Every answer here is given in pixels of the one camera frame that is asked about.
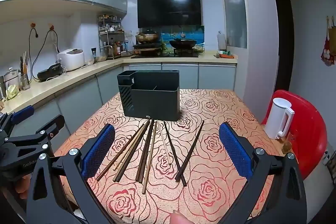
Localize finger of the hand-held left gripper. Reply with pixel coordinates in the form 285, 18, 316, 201
34, 114, 66, 152
0, 105, 35, 136

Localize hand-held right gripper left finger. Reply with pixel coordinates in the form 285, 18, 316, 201
26, 123, 116, 224

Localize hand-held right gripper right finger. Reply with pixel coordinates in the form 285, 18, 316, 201
219, 122, 307, 224

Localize reddish brown wooden chopstick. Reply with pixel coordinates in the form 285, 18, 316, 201
96, 122, 148, 182

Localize light brown wooden chopstick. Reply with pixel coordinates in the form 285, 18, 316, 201
142, 120, 158, 194
113, 120, 151, 183

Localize dark brown wooden chopstick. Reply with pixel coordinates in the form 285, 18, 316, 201
136, 119, 155, 180
140, 120, 156, 183
117, 119, 152, 184

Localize black chopstick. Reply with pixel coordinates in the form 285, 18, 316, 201
175, 120, 205, 182
163, 120, 187, 186

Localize pale bamboo chopstick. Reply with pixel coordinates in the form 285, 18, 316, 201
157, 121, 174, 165

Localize dark grey utensil holder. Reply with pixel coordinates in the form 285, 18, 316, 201
117, 70, 181, 122

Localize jar with kitchen utensils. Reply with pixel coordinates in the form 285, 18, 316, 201
20, 51, 30, 90

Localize person's left hand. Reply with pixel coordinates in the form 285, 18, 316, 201
12, 176, 33, 200

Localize person's right hand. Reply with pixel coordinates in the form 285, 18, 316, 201
169, 210, 190, 224

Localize yellow green cabbage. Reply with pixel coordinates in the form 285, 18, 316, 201
6, 84, 20, 101

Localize metal pot with lid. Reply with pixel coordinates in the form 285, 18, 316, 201
4, 67, 21, 90

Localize grey lower kitchen cabinets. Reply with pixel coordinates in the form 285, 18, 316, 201
8, 63, 237, 151

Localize rose patterned tablecloth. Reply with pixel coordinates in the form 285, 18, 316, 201
52, 89, 279, 224

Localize black electric griddle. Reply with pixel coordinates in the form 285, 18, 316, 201
37, 63, 65, 81

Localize white electric kettle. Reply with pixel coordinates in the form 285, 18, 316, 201
264, 97, 295, 140

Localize small amber glass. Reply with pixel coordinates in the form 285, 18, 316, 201
282, 132, 296, 153

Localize beige kitchen countertop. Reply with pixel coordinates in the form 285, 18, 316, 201
0, 52, 238, 114

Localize white rice cooker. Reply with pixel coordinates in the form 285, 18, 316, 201
57, 49, 86, 72

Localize red plastic chair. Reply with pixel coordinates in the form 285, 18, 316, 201
260, 90, 328, 180

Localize metal spice rack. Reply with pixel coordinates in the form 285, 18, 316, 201
98, 14, 125, 60

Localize white cylindrical container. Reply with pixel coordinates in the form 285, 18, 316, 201
217, 31, 227, 51

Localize black gas stove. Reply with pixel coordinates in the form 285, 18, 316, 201
131, 52, 199, 59

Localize black wok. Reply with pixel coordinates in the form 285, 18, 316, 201
169, 38, 197, 50

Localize brass pot with lid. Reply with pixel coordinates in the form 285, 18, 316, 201
135, 29, 160, 43

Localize blue picture tile backsplash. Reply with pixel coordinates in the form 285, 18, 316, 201
161, 25, 205, 52

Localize red patterned hanging cloth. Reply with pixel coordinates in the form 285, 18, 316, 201
321, 27, 336, 65

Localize frosted glass cabinet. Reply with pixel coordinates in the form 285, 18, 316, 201
220, 0, 248, 49

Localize black power cable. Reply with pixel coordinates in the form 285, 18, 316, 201
32, 25, 59, 71
27, 22, 40, 81

